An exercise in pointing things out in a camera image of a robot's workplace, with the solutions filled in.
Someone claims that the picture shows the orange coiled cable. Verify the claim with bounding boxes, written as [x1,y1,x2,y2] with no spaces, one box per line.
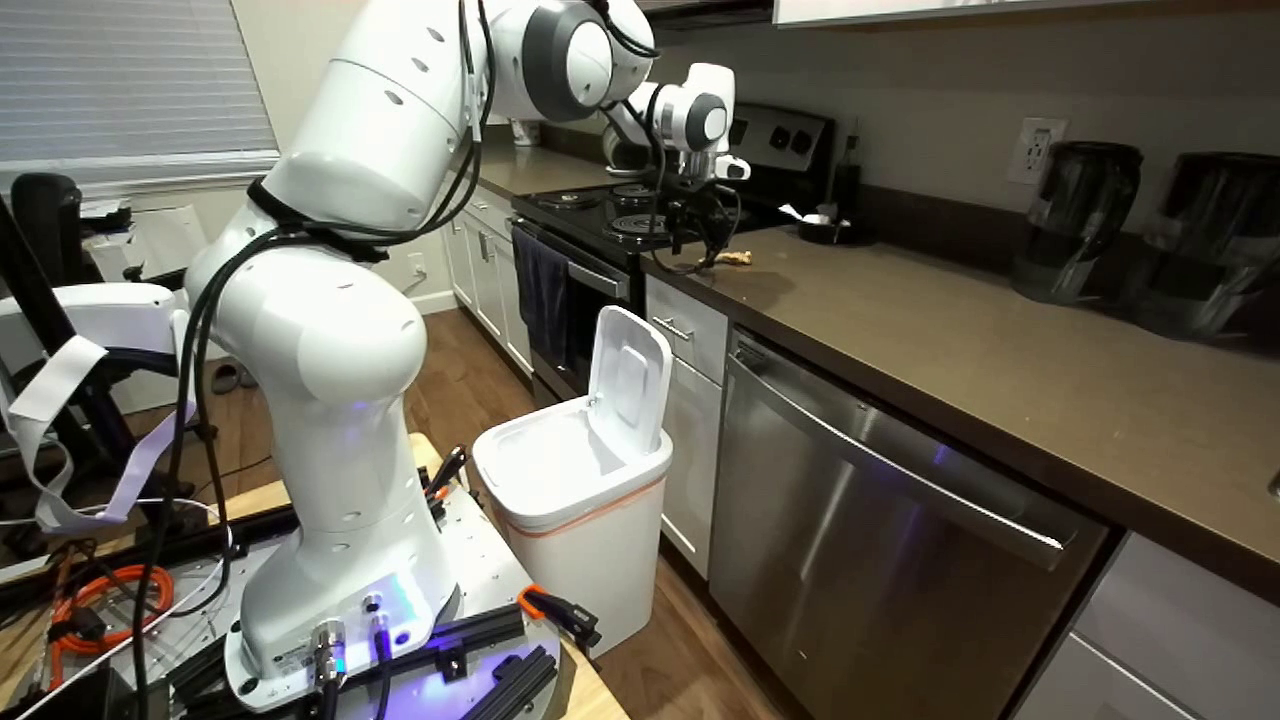
[43,561,179,658]

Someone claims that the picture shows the black spoon rest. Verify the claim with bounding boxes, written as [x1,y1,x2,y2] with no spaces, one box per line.
[778,195,873,250]

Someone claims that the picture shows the dark blue hanging towel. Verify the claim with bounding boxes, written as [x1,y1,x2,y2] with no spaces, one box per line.
[509,220,582,362]

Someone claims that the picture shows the lavender white strap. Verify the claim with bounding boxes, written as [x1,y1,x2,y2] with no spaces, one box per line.
[0,278,207,538]

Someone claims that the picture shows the white trash bin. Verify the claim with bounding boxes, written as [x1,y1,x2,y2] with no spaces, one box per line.
[467,304,680,658]

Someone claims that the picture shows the black stainless kitchen stove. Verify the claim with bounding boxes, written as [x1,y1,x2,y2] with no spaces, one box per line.
[509,98,840,404]

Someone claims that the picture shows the stainless steel dishwasher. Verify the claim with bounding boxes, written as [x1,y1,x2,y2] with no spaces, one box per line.
[703,328,1114,720]

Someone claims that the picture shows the grey white cabinet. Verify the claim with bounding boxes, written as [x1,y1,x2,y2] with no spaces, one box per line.
[1009,528,1280,720]

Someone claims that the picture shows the orange handled clamp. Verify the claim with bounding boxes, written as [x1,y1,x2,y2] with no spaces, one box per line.
[422,443,472,518]

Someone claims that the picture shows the white base cabinets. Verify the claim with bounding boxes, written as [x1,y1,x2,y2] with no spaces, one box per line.
[403,180,537,379]

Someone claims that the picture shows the black orange clamp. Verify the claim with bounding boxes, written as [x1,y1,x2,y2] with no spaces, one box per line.
[335,585,608,720]

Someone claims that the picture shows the white upper cabinet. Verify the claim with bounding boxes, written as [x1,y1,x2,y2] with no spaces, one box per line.
[769,0,1280,28]

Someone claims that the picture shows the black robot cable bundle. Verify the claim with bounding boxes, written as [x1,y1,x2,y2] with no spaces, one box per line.
[130,0,493,720]

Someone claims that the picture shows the white wall outlet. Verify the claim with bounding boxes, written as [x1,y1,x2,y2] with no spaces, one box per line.
[1009,110,1068,189]

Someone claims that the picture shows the white drawer cabinet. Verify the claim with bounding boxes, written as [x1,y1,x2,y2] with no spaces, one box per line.
[644,275,732,585]

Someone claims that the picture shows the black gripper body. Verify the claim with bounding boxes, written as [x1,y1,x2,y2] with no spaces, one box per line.
[658,169,751,232]

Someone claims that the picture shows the black tripod stand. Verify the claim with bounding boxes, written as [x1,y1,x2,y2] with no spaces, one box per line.
[0,170,156,512]

